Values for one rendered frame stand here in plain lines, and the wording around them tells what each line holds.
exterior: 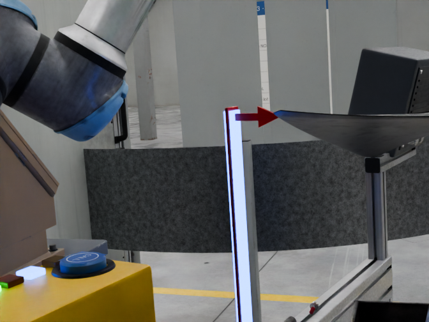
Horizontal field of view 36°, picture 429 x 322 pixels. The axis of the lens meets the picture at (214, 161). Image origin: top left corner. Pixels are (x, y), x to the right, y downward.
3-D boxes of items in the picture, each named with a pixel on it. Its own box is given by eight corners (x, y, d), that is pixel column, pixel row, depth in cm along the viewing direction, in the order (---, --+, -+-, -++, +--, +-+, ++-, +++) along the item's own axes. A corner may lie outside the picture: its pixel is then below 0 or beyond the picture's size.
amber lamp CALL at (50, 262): (55, 268, 59) (55, 262, 59) (41, 266, 60) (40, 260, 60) (69, 262, 61) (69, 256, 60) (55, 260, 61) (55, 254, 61)
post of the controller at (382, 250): (383, 260, 125) (380, 156, 122) (368, 259, 126) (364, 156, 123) (388, 256, 127) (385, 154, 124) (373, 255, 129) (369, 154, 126)
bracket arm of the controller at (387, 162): (380, 173, 122) (380, 157, 122) (364, 173, 124) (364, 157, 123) (415, 154, 142) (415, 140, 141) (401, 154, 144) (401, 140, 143)
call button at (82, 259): (85, 284, 56) (83, 264, 56) (51, 278, 58) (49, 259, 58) (116, 270, 59) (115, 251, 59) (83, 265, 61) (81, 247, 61)
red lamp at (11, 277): (7, 289, 54) (7, 282, 54) (-7, 287, 55) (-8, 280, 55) (25, 282, 56) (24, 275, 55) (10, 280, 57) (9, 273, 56)
